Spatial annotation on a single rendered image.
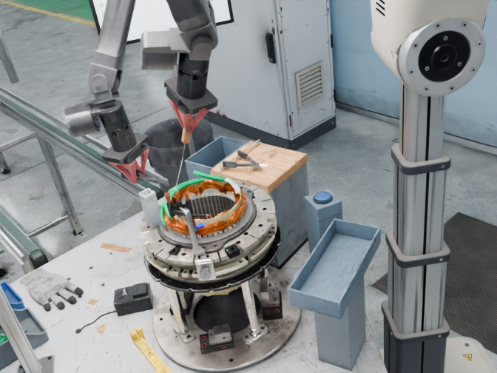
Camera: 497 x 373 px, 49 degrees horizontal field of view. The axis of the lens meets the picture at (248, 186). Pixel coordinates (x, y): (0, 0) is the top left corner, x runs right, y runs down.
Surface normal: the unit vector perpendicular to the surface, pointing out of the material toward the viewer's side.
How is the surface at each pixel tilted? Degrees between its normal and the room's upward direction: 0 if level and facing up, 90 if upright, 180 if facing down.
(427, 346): 90
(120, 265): 0
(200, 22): 124
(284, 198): 90
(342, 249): 0
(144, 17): 83
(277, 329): 0
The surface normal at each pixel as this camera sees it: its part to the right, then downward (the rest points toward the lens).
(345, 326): -0.48, 0.52
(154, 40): 0.13, -0.43
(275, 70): -0.75, 0.43
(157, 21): 0.23, 0.38
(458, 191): -0.14, -0.84
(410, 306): 0.08, 0.52
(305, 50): 0.66, 0.32
